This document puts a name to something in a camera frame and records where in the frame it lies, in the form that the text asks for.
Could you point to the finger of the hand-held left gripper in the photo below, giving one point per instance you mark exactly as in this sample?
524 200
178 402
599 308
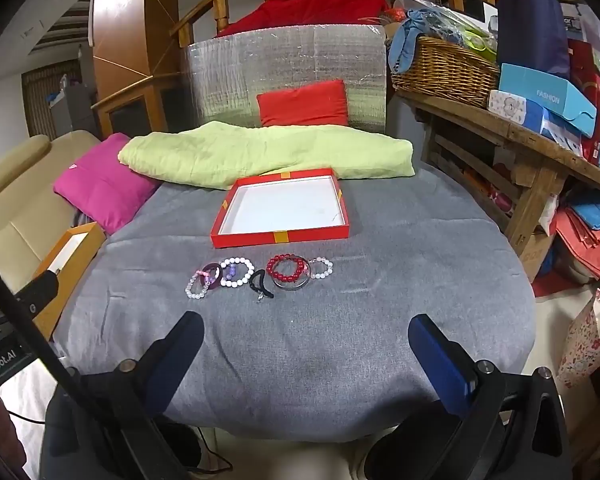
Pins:
40 290

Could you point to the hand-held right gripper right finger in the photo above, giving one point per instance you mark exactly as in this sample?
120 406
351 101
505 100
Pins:
442 365

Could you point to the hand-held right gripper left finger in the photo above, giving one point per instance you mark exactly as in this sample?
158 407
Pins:
180 355

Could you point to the dark maroon bangle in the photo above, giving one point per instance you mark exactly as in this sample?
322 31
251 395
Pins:
214 284

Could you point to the silver metal bangle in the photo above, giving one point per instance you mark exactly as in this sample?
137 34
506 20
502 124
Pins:
290 287

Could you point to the red gift box tray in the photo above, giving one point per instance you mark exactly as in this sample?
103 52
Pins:
280 237

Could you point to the beige sofa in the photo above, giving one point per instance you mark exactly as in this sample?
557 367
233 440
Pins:
20 185

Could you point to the grey cloth cover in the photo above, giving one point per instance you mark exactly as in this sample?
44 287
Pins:
330 335

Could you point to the magenta pillow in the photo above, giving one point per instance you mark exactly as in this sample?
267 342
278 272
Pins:
105 185

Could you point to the floral paper bag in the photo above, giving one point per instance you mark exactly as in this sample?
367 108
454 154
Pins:
585 340

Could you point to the stack of folded cloths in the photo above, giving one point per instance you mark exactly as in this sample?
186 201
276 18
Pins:
590 230

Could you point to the light green blanket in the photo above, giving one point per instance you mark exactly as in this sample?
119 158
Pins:
280 155

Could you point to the wooden bench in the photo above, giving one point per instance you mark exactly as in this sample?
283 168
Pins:
480 120

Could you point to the white and blue box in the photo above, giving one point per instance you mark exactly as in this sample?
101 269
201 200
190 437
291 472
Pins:
510 107

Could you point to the wooden cabinet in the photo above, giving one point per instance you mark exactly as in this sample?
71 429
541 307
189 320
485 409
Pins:
125 35

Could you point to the red pillow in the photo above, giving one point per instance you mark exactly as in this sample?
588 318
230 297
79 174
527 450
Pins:
302 105

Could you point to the wicker basket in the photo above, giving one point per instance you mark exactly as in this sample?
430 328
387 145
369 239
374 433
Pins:
445 75

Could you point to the light blue cardboard box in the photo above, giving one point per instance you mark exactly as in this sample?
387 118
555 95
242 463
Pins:
540 90

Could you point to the silver foil mat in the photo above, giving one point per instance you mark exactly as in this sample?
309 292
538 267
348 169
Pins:
280 60

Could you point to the red gift bag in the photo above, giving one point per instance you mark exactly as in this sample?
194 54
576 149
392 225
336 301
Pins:
587 85

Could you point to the wooden stair railing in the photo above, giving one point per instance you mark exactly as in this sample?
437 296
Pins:
224 15

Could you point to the blue cloth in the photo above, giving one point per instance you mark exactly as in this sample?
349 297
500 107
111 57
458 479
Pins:
405 35

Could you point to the navy blue bag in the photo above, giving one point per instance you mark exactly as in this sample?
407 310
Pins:
530 30

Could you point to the red velvet cloth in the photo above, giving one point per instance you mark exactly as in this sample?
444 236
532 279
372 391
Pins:
325 5

